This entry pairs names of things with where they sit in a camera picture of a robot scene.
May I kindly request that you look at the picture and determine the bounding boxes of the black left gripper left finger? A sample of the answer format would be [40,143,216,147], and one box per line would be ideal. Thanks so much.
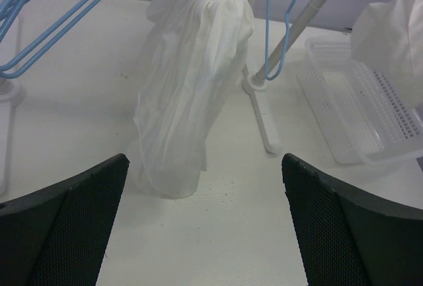
[1,154,130,285]

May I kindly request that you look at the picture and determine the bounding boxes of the white hanging skirt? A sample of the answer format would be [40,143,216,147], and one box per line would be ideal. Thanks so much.
[130,0,254,199]

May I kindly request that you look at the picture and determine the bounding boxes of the light blue empty hangers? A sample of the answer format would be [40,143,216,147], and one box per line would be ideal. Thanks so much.
[1,0,102,79]

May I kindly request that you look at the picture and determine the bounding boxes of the white right rack post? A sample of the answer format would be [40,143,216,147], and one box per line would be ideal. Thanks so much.
[241,0,328,155]

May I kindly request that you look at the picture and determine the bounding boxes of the light blue hanger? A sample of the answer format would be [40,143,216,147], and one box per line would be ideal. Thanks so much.
[264,0,307,81]

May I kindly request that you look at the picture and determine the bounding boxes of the white skirt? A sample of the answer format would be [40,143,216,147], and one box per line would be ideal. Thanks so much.
[350,0,422,108]
[130,0,254,199]

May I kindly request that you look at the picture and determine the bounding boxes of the white perforated plastic basket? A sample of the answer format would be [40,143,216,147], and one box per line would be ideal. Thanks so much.
[297,37,422,165]

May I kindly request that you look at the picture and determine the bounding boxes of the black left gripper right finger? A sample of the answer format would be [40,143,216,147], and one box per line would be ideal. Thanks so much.
[281,153,422,285]

